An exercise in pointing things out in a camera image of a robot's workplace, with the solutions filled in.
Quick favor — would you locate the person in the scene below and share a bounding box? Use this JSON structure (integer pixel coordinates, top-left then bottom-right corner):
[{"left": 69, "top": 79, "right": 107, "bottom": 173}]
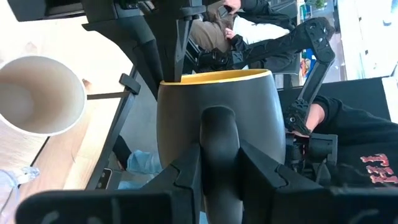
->
[
  {"left": 306, "top": 95, "right": 398, "bottom": 190},
  {"left": 189, "top": 0, "right": 299, "bottom": 75}
]

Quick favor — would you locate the blue plastic bag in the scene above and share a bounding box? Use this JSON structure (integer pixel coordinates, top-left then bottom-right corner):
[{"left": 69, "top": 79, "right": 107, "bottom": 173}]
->
[{"left": 118, "top": 149, "right": 163, "bottom": 190}]

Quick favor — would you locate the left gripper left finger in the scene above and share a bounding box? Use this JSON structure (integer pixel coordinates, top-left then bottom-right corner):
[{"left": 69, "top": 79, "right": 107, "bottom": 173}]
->
[{"left": 15, "top": 144, "right": 206, "bottom": 224}]

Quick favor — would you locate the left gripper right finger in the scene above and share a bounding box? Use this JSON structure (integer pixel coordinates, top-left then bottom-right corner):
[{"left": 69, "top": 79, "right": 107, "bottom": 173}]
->
[{"left": 237, "top": 141, "right": 398, "bottom": 224}]

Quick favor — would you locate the black mug with yellow inside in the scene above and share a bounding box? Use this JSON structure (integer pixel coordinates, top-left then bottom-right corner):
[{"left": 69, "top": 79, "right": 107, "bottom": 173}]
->
[{"left": 156, "top": 68, "right": 287, "bottom": 224}]

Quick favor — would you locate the beige ribbed cup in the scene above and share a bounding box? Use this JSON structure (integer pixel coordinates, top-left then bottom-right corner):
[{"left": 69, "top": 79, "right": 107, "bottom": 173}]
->
[{"left": 0, "top": 55, "right": 88, "bottom": 138}]

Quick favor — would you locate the black metal table frame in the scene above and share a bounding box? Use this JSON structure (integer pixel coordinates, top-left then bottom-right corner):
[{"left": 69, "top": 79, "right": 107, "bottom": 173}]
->
[{"left": 85, "top": 73, "right": 141, "bottom": 191}]

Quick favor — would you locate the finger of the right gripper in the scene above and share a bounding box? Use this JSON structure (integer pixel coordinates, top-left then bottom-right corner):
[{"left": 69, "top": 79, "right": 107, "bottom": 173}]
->
[
  {"left": 146, "top": 15, "right": 194, "bottom": 83},
  {"left": 81, "top": 17, "right": 165, "bottom": 101}
]

